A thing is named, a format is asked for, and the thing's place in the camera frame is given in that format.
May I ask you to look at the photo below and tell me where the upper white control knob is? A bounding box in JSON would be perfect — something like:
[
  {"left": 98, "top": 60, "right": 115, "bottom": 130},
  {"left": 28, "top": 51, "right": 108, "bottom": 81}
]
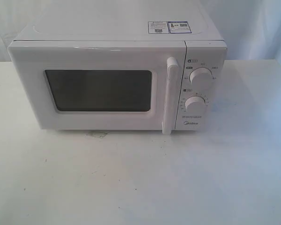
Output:
[{"left": 189, "top": 67, "right": 213, "bottom": 85}]

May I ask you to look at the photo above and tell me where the lower white control knob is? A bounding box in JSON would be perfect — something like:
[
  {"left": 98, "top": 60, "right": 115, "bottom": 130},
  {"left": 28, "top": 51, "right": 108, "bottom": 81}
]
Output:
[{"left": 185, "top": 96, "right": 206, "bottom": 114}]

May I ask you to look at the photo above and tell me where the white control knob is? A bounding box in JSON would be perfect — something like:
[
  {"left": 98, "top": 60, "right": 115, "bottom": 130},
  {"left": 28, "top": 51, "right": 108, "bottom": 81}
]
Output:
[
  {"left": 185, "top": 96, "right": 206, "bottom": 114},
  {"left": 189, "top": 67, "right": 213, "bottom": 85}
]

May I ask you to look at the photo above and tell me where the white microwave oven body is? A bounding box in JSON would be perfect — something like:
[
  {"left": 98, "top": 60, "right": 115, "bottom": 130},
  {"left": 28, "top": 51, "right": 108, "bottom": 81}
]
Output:
[{"left": 13, "top": 0, "right": 227, "bottom": 131}]

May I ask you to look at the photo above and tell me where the white microwave door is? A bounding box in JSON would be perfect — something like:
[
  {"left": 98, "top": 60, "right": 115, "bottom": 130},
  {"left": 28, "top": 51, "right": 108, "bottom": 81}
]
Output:
[{"left": 8, "top": 41, "right": 186, "bottom": 134}]

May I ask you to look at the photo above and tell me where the blue white label sticker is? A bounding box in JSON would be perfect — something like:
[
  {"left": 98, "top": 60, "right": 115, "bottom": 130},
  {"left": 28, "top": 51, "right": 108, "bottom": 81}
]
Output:
[{"left": 148, "top": 21, "right": 192, "bottom": 34}]

